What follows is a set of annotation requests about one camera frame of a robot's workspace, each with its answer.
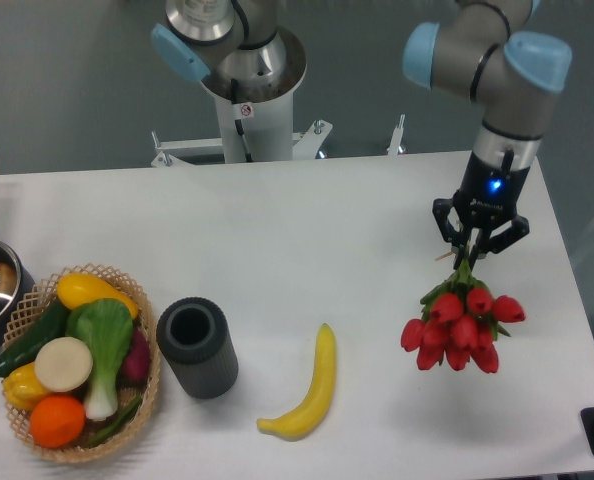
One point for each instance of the purple sweet potato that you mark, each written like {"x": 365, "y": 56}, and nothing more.
{"x": 136, "y": 364}

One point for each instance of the woven wicker basket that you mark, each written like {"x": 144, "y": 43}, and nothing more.
{"x": 143, "y": 396}

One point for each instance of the dark green cucumber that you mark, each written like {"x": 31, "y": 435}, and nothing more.
{"x": 49, "y": 326}

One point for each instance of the orange fruit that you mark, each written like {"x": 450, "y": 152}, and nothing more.
{"x": 57, "y": 420}

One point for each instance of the green bok choy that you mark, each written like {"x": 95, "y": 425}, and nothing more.
{"x": 105, "y": 326}

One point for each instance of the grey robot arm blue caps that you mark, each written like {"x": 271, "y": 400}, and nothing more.
{"x": 251, "y": 66}

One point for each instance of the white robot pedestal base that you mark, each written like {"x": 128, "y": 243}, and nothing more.
{"x": 249, "y": 132}

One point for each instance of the green bean pod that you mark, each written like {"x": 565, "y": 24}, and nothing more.
{"x": 116, "y": 425}

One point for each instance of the red tulip bouquet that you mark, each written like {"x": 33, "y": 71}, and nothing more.
{"x": 460, "y": 322}

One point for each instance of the yellow squash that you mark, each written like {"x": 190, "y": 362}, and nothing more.
{"x": 77, "y": 289}

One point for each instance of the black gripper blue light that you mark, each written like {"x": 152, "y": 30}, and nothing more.
{"x": 486, "y": 199}

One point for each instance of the dark grey ribbed vase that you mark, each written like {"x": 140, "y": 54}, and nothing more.
{"x": 194, "y": 338}

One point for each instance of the yellow banana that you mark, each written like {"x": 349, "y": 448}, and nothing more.
{"x": 305, "y": 418}

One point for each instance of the yellow bell pepper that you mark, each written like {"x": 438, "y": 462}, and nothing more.
{"x": 23, "y": 390}

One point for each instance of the cream round disc vegetable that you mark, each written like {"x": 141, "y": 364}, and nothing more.
{"x": 63, "y": 364}

